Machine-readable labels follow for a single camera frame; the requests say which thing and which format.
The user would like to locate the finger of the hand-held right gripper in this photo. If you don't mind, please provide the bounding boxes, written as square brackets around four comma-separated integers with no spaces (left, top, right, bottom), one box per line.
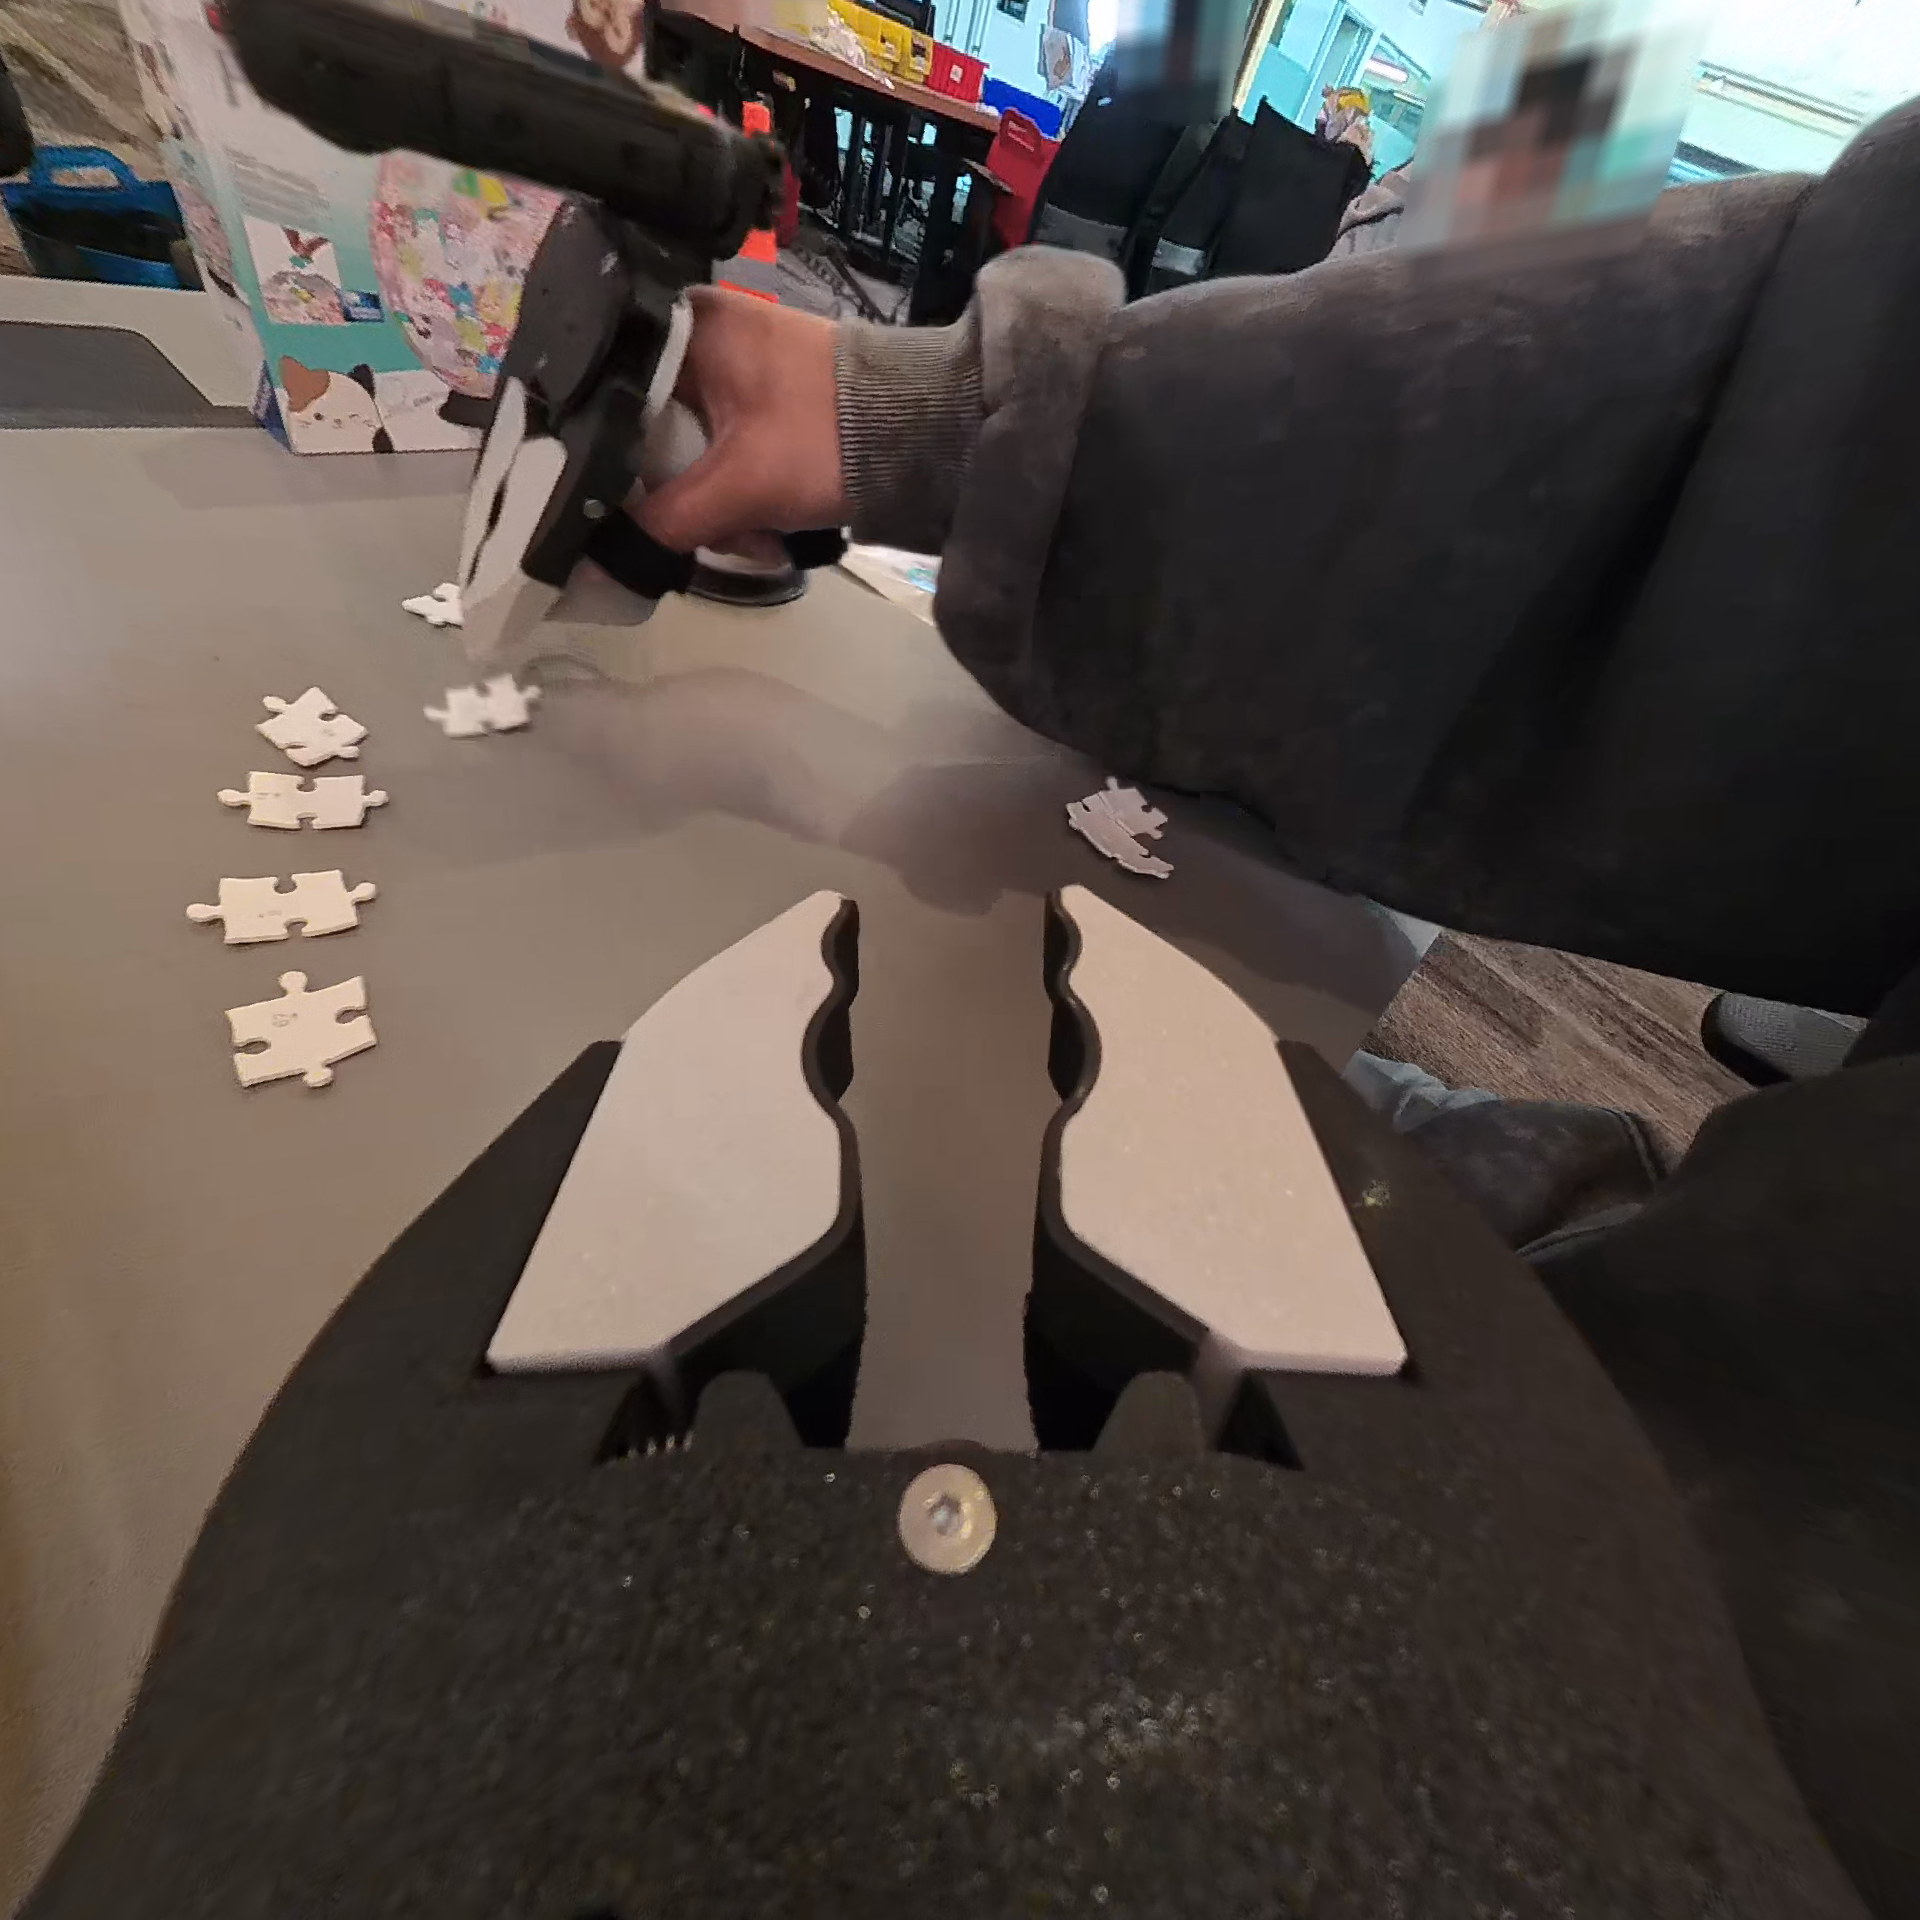
[465,450,569,663]
[458,385,524,594]

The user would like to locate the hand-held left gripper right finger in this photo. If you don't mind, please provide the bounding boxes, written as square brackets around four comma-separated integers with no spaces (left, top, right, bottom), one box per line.
[1026,884,1413,1449]

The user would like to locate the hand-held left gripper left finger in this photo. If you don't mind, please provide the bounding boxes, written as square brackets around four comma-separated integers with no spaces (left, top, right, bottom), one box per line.
[485,887,867,1449]

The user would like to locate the person's right forearm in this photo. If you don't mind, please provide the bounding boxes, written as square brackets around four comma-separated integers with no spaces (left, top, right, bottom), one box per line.
[831,89,1920,1021]

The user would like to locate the colourful puzzle ball box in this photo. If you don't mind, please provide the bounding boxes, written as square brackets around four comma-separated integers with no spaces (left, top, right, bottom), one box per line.
[119,0,647,454]

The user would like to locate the person's right hand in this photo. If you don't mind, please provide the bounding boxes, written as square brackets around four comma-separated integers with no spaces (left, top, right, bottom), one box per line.
[638,286,854,560]

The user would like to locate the person's jeans leg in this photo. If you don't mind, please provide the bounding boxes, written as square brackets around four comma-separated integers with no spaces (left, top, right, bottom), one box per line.
[1342,1047,1466,1133]

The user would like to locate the black round stand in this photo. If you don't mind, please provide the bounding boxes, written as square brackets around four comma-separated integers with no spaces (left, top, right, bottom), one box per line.
[692,544,812,608]

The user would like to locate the wooden workbench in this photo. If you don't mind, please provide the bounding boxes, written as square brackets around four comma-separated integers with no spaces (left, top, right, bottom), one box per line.
[660,0,1009,325]

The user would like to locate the red plastic crate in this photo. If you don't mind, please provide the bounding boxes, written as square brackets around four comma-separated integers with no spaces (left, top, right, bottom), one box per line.
[982,104,1063,248]

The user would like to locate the blue plastic basket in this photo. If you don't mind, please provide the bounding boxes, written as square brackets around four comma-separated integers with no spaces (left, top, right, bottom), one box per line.
[0,143,207,290]

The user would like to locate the black office chair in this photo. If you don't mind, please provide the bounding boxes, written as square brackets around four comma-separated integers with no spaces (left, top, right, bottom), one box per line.
[1035,58,1373,302]

